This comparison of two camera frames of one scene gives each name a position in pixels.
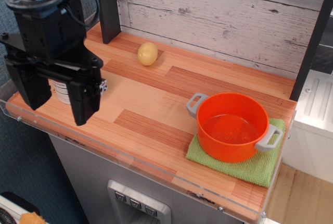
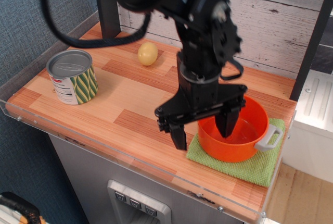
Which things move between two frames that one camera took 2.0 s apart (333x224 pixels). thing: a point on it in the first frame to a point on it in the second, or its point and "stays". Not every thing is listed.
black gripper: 31,74 to 198,97
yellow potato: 147,53 stays
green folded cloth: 259,166 stays
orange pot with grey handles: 230,126 stays
